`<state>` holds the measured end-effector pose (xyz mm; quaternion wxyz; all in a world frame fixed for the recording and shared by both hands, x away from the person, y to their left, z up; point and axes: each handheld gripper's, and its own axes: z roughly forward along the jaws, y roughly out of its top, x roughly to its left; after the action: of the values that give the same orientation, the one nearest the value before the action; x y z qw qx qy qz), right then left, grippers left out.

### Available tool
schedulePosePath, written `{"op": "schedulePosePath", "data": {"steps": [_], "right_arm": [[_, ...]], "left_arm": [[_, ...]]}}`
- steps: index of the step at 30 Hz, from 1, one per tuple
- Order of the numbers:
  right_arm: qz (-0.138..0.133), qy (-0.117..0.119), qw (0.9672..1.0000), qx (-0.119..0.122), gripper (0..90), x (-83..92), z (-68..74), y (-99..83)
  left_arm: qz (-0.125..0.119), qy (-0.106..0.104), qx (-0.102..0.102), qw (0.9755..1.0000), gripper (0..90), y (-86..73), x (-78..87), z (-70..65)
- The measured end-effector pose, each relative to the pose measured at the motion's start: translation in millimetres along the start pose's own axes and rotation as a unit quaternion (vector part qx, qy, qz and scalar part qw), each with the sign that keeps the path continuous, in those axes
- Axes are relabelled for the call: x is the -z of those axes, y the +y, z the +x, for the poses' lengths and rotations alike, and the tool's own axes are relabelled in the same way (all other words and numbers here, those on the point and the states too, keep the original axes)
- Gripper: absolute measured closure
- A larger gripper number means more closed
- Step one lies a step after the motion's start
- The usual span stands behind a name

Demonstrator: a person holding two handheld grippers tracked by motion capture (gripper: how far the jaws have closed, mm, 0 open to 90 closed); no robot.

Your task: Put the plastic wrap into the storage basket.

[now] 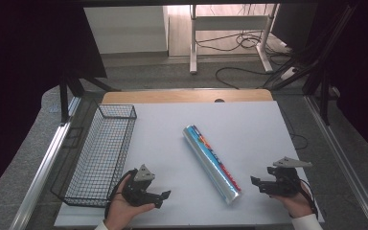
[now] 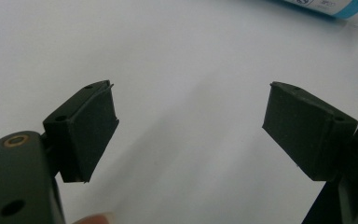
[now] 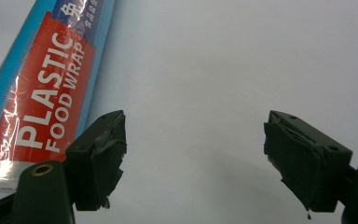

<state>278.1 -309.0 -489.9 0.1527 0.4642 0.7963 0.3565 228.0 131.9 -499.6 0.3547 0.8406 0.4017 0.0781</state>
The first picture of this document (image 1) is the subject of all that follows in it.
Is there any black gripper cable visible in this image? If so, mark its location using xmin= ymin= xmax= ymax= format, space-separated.
xmin=103 ymin=169 xmax=135 ymax=219
xmin=299 ymin=177 xmax=319 ymax=219

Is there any white board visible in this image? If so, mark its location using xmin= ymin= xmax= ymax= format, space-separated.
xmin=54 ymin=100 xmax=326 ymax=228

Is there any silver foil roll blue label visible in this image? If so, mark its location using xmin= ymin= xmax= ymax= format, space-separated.
xmin=182 ymin=125 xmax=242 ymax=206

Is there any black metal stand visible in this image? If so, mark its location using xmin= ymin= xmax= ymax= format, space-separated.
xmin=262 ymin=3 xmax=360 ymax=127
xmin=58 ymin=67 xmax=123 ymax=127

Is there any thin black cable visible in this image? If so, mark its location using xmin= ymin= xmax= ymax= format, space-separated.
xmin=287 ymin=131 xmax=310 ymax=150

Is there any long black floor cable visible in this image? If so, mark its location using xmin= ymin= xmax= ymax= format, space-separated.
xmin=215 ymin=66 xmax=271 ymax=90

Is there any black wire basket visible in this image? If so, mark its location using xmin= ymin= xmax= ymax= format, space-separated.
xmin=50 ymin=103 xmax=138 ymax=208

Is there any dark curtain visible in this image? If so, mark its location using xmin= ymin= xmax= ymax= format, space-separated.
xmin=312 ymin=0 xmax=368 ymax=158
xmin=0 ymin=0 xmax=108 ymax=206

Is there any person's left hand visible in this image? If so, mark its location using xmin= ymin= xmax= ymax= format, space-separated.
xmin=103 ymin=173 xmax=156 ymax=230

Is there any white cabinet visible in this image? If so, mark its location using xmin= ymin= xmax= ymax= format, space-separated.
xmin=83 ymin=5 xmax=170 ymax=55

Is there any white power strip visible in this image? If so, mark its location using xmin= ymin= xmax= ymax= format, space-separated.
xmin=279 ymin=65 xmax=299 ymax=81

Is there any aluminium rail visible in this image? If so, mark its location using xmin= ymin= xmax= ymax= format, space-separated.
xmin=8 ymin=96 xmax=83 ymax=230
xmin=304 ymin=95 xmax=368 ymax=230

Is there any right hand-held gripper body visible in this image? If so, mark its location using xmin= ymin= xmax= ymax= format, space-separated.
xmin=265 ymin=155 xmax=313 ymax=197

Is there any wooden table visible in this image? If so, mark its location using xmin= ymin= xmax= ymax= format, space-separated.
xmin=102 ymin=88 xmax=274 ymax=104

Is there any person's right hand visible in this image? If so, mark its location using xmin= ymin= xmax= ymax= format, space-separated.
xmin=269 ymin=181 xmax=314 ymax=219

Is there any tangle of black floor cables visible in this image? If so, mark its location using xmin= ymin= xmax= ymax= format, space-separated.
xmin=194 ymin=29 xmax=290 ymax=53

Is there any white metal desk frame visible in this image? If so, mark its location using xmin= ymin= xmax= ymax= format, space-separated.
xmin=189 ymin=4 xmax=280 ymax=76

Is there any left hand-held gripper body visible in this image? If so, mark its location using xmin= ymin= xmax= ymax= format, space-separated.
xmin=120 ymin=164 xmax=157 ymax=207

